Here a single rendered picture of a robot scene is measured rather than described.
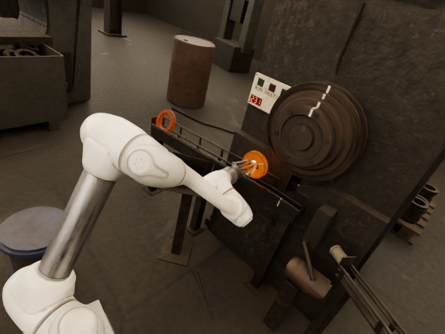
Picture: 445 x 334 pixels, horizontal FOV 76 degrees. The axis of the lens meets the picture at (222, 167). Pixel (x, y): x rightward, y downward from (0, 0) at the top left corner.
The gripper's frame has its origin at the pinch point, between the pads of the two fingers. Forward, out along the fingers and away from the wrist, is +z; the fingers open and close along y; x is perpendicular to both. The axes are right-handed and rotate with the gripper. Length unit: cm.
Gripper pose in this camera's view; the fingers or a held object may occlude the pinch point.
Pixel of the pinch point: (255, 162)
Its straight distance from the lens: 156.7
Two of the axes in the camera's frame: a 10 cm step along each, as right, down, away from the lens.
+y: 7.2, 5.0, -4.8
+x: 1.9, -8.0, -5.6
